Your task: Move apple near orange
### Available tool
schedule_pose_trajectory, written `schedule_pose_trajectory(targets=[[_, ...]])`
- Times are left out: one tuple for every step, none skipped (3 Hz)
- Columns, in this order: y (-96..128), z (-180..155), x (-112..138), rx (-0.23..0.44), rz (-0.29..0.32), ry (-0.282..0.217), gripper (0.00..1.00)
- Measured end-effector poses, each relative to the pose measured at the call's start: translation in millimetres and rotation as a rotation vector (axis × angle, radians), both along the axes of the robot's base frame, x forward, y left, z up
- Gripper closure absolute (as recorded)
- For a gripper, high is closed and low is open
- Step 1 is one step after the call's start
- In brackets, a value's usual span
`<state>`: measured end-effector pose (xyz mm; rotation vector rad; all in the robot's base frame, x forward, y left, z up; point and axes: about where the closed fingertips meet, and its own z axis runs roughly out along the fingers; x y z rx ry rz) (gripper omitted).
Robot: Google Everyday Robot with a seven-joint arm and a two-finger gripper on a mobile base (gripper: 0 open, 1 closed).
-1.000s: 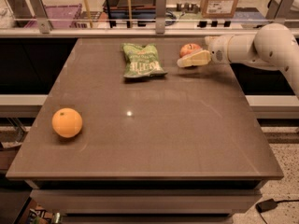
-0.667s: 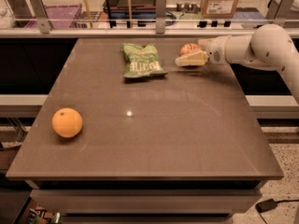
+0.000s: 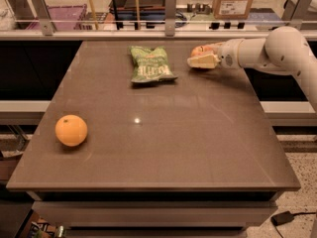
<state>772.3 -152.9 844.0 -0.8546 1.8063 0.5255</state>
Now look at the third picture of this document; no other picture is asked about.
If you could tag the green chip bag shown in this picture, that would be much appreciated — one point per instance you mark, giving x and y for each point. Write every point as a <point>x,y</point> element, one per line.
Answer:
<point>150,65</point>

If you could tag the cardboard box with label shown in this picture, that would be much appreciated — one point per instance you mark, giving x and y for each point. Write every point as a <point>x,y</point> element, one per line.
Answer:
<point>231,9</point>

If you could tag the grey right rail bracket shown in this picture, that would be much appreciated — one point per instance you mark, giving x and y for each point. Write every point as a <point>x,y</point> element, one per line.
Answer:
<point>294,13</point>

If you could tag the red apple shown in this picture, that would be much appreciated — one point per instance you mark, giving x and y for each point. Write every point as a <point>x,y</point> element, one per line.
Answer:
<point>198,51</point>

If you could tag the black power adapter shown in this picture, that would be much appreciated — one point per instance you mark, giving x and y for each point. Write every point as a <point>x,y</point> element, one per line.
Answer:
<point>282,218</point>

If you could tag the orange fruit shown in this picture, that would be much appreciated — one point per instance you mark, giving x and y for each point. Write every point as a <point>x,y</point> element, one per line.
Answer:
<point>71,130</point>

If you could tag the grey left rail bracket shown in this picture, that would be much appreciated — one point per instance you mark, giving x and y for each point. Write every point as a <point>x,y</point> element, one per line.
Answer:
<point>43,15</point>

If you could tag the purple plastic crate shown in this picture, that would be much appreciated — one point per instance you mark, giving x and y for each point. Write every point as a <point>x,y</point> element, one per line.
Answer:
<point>68,18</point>

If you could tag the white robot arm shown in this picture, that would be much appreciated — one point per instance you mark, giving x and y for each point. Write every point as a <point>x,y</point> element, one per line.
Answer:
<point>283,51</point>

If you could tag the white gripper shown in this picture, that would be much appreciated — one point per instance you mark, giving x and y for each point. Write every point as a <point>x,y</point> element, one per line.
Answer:
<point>228,55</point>

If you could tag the grey metal rail bracket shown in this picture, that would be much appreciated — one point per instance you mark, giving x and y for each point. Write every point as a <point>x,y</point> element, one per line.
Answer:
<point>170,9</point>

